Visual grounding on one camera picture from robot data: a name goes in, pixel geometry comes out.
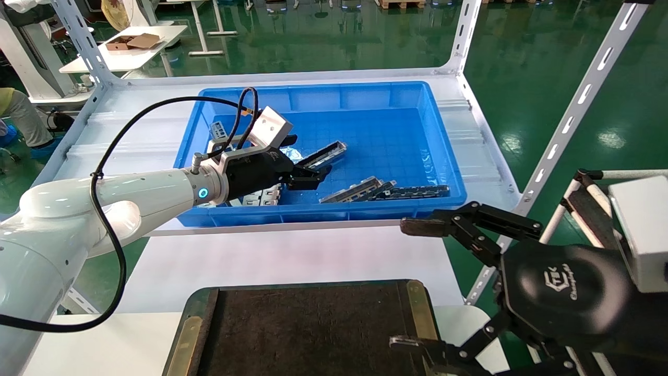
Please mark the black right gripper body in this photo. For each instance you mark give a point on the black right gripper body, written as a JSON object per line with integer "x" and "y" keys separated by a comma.
{"x": 563, "y": 292}

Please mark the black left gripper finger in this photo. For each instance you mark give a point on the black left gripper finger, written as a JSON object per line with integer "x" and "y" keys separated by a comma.
{"x": 288, "y": 141}
{"x": 308, "y": 180}

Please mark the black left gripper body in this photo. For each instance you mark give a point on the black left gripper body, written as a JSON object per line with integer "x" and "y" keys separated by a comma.
{"x": 255, "y": 172}

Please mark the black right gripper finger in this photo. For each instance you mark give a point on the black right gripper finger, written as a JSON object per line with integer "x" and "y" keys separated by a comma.
{"x": 449, "y": 224}
{"x": 449, "y": 357}

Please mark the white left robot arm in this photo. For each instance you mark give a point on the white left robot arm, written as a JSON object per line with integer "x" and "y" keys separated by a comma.
{"x": 52, "y": 235}

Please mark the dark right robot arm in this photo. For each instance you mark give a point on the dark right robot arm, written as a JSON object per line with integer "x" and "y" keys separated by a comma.
{"x": 647, "y": 334}

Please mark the dark metal channel part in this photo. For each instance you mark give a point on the dark metal channel part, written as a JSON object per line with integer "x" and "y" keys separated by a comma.
{"x": 385, "y": 186}

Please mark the clear plastic bag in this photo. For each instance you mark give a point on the clear plastic bag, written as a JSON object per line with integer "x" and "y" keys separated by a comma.
{"x": 292, "y": 154}

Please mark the dark perforated metal strip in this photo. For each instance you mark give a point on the dark perforated metal strip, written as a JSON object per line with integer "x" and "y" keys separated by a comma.
{"x": 417, "y": 191}

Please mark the blue plastic bin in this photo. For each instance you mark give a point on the blue plastic bin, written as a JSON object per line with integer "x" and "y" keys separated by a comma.
{"x": 365, "y": 136}

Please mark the white metal shelf rack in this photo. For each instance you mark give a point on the white metal shelf rack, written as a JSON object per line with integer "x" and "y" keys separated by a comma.
{"x": 130, "y": 136}

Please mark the black tray with brass edges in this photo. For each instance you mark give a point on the black tray with brass edges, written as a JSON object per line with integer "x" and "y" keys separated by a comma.
{"x": 313, "y": 324}

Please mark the white table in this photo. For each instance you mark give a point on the white table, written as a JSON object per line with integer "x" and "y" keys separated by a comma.
{"x": 125, "y": 60}

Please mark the open cardboard box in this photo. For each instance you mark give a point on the open cardboard box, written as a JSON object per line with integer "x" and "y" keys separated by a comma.
{"x": 138, "y": 42}

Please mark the wooden pallet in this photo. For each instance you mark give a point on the wooden pallet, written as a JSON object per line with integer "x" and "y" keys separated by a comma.
{"x": 402, "y": 4}

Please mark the person in yellow top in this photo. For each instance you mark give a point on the person in yellow top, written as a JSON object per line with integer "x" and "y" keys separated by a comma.
{"x": 116, "y": 13}

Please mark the person in light trousers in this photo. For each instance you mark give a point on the person in light trousers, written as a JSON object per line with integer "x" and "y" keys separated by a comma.
{"x": 26, "y": 117}

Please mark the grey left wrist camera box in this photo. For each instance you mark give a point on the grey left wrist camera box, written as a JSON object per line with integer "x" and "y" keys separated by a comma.
{"x": 269, "y": 128}

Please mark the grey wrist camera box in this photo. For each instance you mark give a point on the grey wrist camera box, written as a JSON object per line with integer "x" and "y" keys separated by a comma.
{"x": 644, "y": 230}
{"x": 269, "y": 128}

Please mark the grey perforated metal bracket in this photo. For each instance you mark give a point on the grey perforated metal bracket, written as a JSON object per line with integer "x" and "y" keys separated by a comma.
{"x": 217, "y": 129}

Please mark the white pipe cart frame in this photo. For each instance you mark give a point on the white pipe cart frame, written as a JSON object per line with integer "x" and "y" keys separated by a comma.
{"x": 584, "y": 206}

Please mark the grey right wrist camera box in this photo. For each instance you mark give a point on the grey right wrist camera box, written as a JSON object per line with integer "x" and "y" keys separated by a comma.
{"x": 644, "y": 230}

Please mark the white desk leg frame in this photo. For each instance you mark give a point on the white desk leg frame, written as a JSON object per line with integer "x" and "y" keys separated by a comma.
{"x": 200, "y": 26}

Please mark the white machine pedestal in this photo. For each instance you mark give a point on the white machine pedestal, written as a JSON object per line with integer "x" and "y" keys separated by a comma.
{"x": 31, "y": 57}

